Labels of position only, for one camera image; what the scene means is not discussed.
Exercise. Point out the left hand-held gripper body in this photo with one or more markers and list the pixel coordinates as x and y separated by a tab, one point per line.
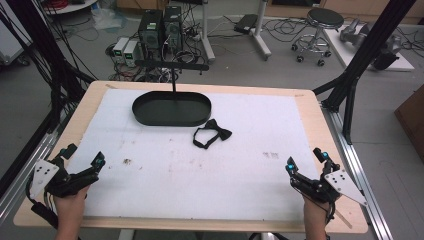
56	182

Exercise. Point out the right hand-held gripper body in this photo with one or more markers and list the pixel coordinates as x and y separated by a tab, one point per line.
333	186

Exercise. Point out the black bow tie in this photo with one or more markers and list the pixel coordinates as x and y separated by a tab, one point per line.
222	133

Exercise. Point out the black oval-base display stand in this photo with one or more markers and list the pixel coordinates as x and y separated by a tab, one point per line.
166	110

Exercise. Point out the person's left hand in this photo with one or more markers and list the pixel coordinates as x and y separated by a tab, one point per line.
71	205

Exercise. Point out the person's right hand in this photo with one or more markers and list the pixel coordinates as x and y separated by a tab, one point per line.
313	210

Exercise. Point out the wooden table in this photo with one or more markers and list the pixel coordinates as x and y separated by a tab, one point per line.
310	110

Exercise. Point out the white table mat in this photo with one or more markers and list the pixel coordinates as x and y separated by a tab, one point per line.
186	173

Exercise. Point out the brown wooden cabinet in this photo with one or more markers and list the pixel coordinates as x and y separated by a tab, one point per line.
413	120

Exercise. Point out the white platform board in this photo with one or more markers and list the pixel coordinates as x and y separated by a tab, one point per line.
346	55

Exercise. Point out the white bench power supply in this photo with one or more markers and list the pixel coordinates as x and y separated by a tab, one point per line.
130	53
119	48

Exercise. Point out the grey and black robot part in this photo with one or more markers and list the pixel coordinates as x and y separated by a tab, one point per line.
386	55

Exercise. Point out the white desk leg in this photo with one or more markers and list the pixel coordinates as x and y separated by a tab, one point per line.
260	33
207	36

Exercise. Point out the round black swivel stool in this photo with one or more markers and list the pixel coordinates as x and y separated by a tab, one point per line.
325	17

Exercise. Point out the clear plastic bag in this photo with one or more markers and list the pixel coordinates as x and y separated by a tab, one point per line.
106	18

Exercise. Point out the black computer tower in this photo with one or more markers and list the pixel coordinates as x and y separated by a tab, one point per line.
150	31
172	28

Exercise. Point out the round white table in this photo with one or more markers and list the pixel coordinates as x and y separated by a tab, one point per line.
71	6

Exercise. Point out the flat black box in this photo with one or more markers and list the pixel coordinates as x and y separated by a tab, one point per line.
246	23

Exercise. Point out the aluminium rail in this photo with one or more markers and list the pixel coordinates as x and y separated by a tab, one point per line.
360	166
23	173

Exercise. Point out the black frame strut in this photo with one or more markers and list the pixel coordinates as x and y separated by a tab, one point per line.
366	46

